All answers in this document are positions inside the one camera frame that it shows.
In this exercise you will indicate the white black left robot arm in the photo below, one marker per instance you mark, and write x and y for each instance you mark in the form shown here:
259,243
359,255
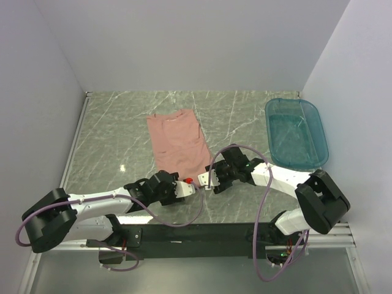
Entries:
60,217

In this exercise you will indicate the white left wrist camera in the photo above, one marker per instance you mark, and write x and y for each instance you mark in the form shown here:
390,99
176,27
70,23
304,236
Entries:
184,188

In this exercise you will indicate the aluminium front frame rail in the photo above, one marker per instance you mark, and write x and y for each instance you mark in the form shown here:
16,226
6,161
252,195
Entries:
340,236

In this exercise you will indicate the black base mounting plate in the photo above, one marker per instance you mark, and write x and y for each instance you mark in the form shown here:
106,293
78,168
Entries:
195,240

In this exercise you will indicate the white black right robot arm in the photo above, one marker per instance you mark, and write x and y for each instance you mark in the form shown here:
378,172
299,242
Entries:
321,203

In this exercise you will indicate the teal translucent plastic basin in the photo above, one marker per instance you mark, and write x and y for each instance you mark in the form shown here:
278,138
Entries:
295,132

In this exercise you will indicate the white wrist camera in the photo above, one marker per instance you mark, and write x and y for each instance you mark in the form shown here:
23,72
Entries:
184,188
208,180

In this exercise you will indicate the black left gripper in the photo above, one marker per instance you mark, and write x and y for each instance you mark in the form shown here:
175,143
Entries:
172,198

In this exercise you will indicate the pink t-shirt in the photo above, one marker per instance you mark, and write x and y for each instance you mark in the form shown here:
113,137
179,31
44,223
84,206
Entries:
179,145

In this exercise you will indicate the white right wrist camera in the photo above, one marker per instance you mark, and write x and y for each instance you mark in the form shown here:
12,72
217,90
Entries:
208,180

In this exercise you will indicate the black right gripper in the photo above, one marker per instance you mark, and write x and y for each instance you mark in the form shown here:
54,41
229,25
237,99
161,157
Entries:
217,166

